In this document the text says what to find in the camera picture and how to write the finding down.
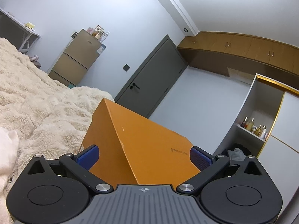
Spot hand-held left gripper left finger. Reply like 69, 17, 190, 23
21, 144, 113, 195

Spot large orange cardboard box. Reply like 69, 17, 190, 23
79, 98, 202, 185

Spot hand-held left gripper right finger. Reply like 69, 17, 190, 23
176, 146, 271, 194

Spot grey room door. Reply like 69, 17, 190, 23
114, 35, 189, 119

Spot grey folding table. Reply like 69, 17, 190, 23
0, 7, 41, 53

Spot brown wall cabinets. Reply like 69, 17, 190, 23
178, 31, 299, 76

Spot pile of clothes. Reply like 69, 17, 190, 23
221, 147, 252, 161

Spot cream fluffy blanket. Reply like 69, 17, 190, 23
0, 37, 115, 192

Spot brown two-door fridge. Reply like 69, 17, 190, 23
48, 29, 107, 87

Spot group of small toiletry bottles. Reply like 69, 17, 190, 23
86, 27, 110, 44

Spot row of perfume bottles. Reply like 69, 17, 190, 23
240, 116, 268, 139

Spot white wardrobe shelf unit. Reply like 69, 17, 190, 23
211, 73, 299, 215

